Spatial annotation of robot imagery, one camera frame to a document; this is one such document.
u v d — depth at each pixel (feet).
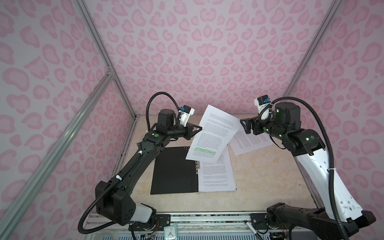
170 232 2.27
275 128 1.70
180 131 2.11
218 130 2.50
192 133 2.31
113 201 1.30
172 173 2.95
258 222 2.40
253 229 2.31
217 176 2.90
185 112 2.11
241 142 3.41
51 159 1.75
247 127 1.92
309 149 1.34
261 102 1.78
